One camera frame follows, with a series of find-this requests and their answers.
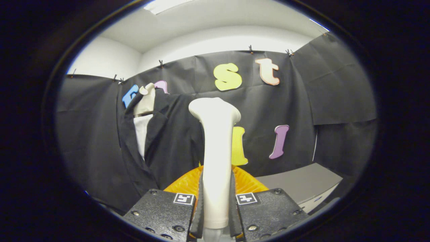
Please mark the white garment steamer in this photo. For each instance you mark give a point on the white garment steamer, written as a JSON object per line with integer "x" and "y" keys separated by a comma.
{"x": 216, "y": 151}

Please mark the beige cabinet drawer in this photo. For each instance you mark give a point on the beige cabinet drawer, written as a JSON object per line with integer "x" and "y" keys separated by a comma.
{"x": 322, "y": 198}

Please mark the black suit jacket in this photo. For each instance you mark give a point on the black suit jacket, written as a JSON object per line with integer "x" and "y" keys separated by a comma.
{"x": 174, "y": 141}

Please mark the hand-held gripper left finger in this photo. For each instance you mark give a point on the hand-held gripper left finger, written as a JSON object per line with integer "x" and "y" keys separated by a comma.
{"x": 199, "y": 215}

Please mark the black backdrop cloth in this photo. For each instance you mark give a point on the black backdrop cloth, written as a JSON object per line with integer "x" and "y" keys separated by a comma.
{"x": 302, "y": 101}

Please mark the white dress form mannequin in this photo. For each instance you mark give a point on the white dress form mannequin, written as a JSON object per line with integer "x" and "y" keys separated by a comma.
{"x": 146, "y": 101}

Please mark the grey cabinet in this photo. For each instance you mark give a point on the grey cabinet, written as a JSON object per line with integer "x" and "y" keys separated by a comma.
{"x": 299, "y": 178}

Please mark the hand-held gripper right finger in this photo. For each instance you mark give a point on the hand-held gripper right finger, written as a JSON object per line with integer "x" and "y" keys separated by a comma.
{"x": 235, "y": 215}

